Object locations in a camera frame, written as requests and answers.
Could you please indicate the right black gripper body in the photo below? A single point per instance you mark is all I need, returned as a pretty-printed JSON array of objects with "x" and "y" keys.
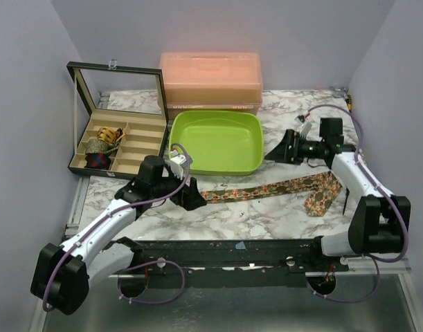
[{"x": 291, "y": 149}]

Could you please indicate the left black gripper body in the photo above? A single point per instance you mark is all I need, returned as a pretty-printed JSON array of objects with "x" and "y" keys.
[{"x": 166, "y": 187}]

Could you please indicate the floral patterned tie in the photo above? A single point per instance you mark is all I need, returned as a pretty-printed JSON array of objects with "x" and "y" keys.
[{"x": 324, "y": 188}]

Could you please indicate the green plastic tray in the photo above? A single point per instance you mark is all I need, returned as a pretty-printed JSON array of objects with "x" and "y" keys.
[{"x": 220, "y": 143}]

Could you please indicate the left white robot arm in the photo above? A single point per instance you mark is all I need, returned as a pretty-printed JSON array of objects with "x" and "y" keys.
[{"x": 64, "y": 273}]

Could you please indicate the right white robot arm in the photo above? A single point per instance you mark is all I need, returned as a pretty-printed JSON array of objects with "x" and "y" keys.
[{"x": 379, "y": 226}]

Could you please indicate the yellow clamp at corner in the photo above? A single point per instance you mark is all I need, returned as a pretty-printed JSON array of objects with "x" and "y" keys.
[{"x": 348, "y": 100}]

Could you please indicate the red navy rolled tie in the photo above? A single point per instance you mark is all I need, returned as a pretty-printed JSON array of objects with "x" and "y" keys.
[{"x": 97, "y": 161}]

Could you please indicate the yellow rolled tie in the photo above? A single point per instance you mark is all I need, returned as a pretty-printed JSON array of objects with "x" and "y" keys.
[{"x": 109, "y": 135}]

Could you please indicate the grey-green rolled tie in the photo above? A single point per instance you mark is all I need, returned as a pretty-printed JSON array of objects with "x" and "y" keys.
[{"x": 96, "y": 146}]

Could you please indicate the black tie organizer case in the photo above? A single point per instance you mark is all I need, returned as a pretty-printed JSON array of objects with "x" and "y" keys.
[{"x": 125, "y": 97}]

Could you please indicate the orange translucent storage box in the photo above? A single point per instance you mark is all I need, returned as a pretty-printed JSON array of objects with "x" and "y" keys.
[{"x": 211, "y": 81}]

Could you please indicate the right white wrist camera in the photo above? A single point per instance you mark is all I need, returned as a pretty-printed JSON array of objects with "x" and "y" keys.
[{"x": 305, "y": 126}]

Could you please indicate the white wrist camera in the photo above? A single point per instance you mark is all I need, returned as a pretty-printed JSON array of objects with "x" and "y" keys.
[
  {"x": 305, "y": 126},
  {"x": 179, "y": 164}
]

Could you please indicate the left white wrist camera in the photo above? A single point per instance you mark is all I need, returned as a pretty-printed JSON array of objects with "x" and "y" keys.
[{"x": 179, "y": 164}]

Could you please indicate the orange handled screwdriver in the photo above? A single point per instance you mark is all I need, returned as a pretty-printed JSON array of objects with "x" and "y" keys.
[{"x": 347, "y": 193}]

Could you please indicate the black mounting base rail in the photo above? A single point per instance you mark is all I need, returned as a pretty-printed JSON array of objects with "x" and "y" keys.
[{"x": 226, "y": 264}]

